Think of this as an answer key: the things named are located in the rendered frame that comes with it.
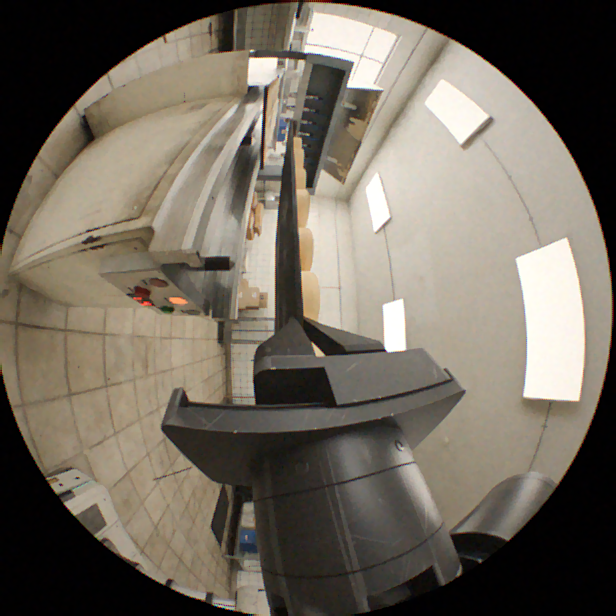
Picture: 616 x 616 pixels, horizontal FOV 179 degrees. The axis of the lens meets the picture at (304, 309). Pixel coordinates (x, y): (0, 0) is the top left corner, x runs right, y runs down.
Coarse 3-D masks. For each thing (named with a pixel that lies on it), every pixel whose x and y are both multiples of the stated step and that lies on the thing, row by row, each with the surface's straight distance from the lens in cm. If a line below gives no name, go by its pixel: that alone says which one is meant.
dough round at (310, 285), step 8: (304, 272) 17; (312, 272) 17; (304, 280) 16; (312, 280) 16; (304, 288) 16; (312, 288) 16; (304, 296) 15; (312, 296) 16; (304, 304) 15; (312, 304) 16; (304, 312) 16; (312, 312) 16
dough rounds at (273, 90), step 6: (276, 78) 138; (270, 84) 104; (276, 84) 114; (270, 90) 87; (276, 90) 126; (270, 96) 86; (276, 96) 128; (270, 102) 93; (276, 102) 136; (270, 108) 94; (270, 114) 98; (270, 120) 107; (270, 126) 115; (270, 132) 112; (270, 138) 117; (264, 144) 93; (264, 150) 95; (264, 156) 96
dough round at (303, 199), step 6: (300, 192) 23; (306, 192) 23; (300, 198) 22; (306, 198) 22; (300, 204) 22; (306, 204) 22; (300, 210) 22; (306, 210) 22; (300, 216) 22; (306, 216) 22; (300, 222) 22; (306, 222) 23
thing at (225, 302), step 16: (256, 144) 107; (256, 160) 91; (240, 176) 81; (256, 176) 84; (240, 192) 73; (240, 208) 67; (240, 224) 62; (224, 240) 59; (240, 240) 58; (240, 256) 55; (224, 272) 53; (240, 272) 55; (224, 288) 51; (224, 304) 50; (224, 320) 50
